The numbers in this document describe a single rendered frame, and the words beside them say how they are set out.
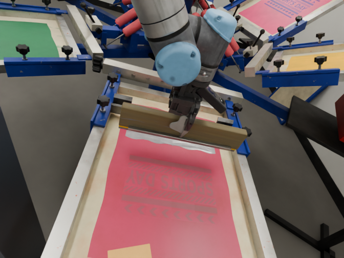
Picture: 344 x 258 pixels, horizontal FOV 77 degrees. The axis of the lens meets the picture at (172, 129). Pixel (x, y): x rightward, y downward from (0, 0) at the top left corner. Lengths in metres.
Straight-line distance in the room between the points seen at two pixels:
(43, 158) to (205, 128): 1.52
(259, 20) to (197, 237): 1.78
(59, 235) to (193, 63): 0.47
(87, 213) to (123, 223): 0.10
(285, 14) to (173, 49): 1.86
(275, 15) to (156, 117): 1.67
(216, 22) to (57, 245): 0.59
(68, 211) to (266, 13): 2.00
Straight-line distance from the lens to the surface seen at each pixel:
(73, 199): 0.64
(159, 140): 0.83
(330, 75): 1.15
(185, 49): 0.35
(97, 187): 0.69
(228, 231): 0.73
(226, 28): 0.51
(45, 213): 1.74
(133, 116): 0.66
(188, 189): 0.74
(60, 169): 1.90
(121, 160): 0.75
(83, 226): 0.64
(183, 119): 0.64
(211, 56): 0.53
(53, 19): 1.61
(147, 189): 0.70
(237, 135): 0.73
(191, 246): 0.67
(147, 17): 0.35
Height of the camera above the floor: 1.55
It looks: 42 degrees down
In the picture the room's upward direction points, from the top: 21 degrees clockwise
